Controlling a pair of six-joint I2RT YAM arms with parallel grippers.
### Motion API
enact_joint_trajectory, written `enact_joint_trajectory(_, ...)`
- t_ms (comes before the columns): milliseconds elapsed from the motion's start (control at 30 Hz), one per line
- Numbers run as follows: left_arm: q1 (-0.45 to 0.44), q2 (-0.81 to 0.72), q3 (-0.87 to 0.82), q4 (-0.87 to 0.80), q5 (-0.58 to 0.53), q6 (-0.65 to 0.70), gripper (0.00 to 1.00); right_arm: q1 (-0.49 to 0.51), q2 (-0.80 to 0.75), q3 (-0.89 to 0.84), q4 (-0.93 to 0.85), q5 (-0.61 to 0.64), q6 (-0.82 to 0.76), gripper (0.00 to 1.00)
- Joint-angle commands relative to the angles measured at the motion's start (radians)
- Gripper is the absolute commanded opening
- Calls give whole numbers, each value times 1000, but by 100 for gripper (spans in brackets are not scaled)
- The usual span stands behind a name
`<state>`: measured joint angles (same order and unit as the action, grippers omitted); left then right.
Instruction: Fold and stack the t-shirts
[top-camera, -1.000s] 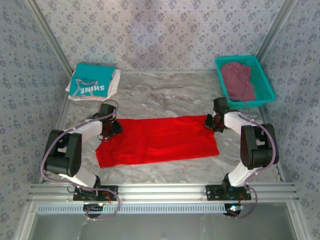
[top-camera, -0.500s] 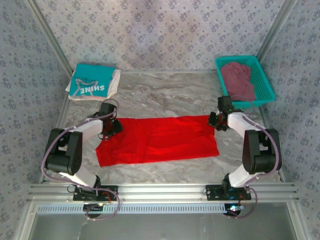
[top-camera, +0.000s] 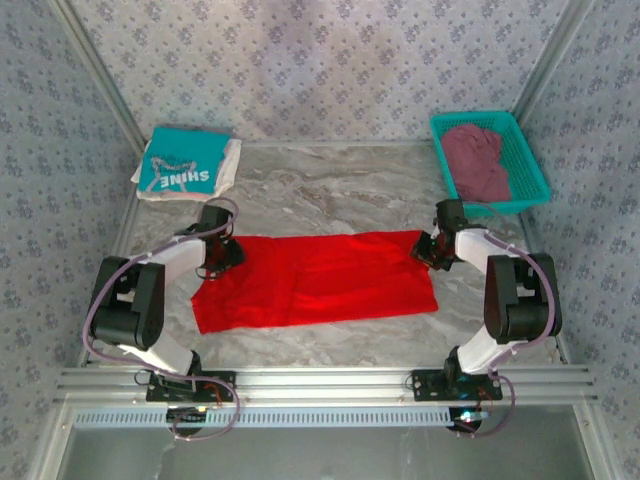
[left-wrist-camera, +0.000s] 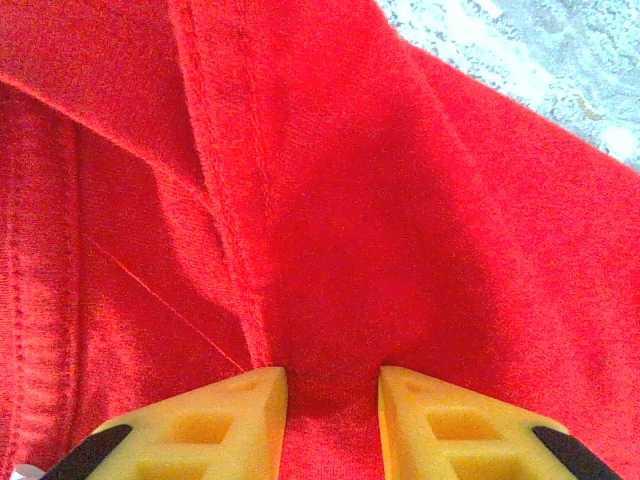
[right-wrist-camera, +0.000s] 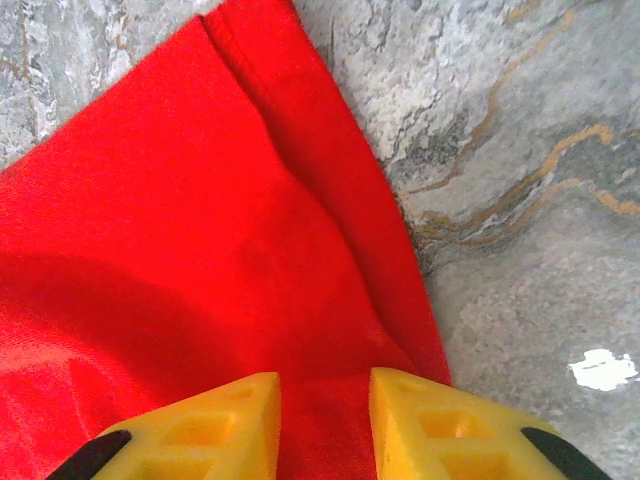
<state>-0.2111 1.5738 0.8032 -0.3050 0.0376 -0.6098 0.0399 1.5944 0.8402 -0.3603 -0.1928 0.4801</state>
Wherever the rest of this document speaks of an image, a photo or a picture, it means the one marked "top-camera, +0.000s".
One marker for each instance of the red t-shirt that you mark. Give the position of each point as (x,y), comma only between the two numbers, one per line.
(325,285)

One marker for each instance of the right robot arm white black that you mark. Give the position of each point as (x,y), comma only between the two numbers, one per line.
(520,310)

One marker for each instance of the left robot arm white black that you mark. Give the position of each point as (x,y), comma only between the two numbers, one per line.
(130,310)

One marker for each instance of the maroon t-shirt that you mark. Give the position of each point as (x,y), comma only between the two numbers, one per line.
(475,160)

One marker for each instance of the teal t-shirt with SHINE print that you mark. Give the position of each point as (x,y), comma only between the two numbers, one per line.
(185,155)

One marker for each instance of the teal plastic basket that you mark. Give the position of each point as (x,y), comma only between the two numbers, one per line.
(535,180)

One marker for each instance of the black controller board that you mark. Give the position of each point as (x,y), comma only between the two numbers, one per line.
(187,412)
(467,416)

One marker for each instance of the black base plate of left arm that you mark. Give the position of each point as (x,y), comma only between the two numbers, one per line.
(222,380)

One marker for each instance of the black base plate of right arm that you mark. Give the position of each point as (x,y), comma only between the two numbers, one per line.
(425,385)

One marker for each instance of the aluminium mounting rail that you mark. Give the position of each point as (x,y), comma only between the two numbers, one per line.
(325,382)

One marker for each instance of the aluminium corner post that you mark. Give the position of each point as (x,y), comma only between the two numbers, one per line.
(99,75)
(550,60)

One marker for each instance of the aluminium base frame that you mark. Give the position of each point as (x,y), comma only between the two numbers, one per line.
(56,440)

